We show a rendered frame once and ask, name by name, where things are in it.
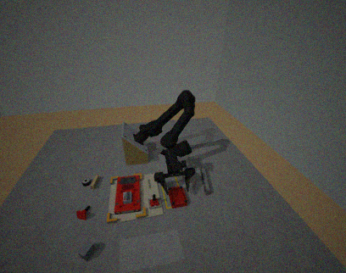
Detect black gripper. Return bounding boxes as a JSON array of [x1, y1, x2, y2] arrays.
[[154, 159, 196, 195]]

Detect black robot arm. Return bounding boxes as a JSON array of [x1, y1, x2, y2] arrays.
[[133, 90, 196, 172]]

